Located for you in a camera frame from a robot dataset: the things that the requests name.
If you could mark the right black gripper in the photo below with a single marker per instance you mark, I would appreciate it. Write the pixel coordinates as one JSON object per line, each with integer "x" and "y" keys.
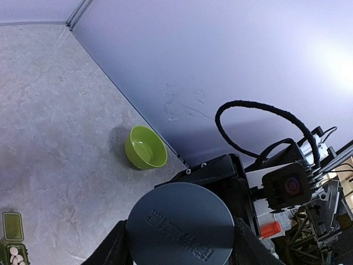
{"x": 224, "y": 176}

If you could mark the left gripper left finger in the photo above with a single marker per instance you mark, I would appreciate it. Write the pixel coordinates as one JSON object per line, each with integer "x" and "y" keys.
{"x": 113, "y": 249}

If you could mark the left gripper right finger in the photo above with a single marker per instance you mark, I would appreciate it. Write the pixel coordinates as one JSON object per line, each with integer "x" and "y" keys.
{"x": 248, "y": 248}

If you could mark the green weekly pill organizer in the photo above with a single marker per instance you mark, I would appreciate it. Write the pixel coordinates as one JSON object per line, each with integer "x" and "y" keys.
{"x": 12, "y": 235}

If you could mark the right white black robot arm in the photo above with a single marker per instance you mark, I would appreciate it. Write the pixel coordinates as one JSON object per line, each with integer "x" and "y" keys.
{"x": 278, "y": 154}

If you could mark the white pills in organizer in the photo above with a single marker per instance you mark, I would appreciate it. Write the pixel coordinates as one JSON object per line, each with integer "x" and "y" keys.
{"x": 15, "y": 257}

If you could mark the orange capped bottle background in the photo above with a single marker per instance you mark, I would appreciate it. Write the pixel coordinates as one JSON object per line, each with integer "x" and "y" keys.
{"x": 270, "y": 230}

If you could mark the green bowl right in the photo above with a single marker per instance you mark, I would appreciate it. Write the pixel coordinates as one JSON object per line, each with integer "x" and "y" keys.
{"x": 145, "y": 149}

